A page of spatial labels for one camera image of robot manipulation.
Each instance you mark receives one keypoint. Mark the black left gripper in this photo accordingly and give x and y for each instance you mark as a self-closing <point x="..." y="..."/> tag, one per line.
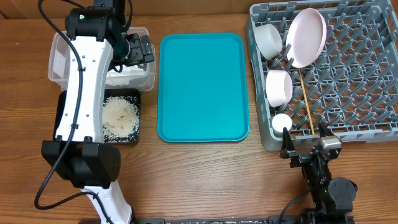
<point x="139" y="56"/>

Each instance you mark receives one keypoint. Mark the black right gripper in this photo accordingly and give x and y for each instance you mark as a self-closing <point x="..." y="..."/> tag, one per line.
<point x="286" y="144"/>

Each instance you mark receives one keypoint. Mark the white cup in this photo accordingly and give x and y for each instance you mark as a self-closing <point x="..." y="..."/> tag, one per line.
<point x="279" y="122"/>

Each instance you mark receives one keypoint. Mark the wooden chopstick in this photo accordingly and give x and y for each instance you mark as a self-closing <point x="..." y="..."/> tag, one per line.
<point x="306" y="101"/>

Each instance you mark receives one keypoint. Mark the small white rice plate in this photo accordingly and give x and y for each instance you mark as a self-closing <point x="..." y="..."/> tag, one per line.
<point x="279" y="87"/>

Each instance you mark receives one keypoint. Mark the large white plate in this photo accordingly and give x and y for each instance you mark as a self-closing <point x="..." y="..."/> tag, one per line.
<point x="306" y="37"/>

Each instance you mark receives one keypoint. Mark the grey bowl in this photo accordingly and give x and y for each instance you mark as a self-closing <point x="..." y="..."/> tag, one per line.
<point x="268" y="40"/>

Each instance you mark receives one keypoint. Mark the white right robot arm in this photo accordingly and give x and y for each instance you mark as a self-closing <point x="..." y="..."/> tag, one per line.
<point x="332" y="197"/>

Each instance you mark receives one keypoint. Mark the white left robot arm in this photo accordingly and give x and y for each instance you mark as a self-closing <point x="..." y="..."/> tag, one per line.
<point x="98" y="38"/>

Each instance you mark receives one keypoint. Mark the black food waste tray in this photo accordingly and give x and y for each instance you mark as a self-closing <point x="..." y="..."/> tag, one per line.
<point x="124" y="93"/>

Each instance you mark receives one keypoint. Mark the grey dishwasher rack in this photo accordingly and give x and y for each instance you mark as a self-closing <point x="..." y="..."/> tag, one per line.
<point x="351" y="87"/>

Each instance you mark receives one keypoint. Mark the clear plastic waste bin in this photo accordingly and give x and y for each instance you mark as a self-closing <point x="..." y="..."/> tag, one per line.
<point x="59" y="66"/>

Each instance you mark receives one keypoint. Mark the white crumpled tissue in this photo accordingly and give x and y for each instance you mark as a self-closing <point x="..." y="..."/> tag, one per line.
<point x="128" y="74"/>

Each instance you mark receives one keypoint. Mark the spilled rice pile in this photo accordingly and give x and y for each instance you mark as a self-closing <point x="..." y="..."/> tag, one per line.
<point x="120" y="117"/>

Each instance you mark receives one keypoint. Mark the teal serving tray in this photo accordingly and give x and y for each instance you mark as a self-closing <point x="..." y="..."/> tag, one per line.
<point x="203" y="94"/>

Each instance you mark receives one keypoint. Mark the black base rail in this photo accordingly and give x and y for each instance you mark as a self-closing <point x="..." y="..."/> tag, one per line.
<point x="269" y="220"/>

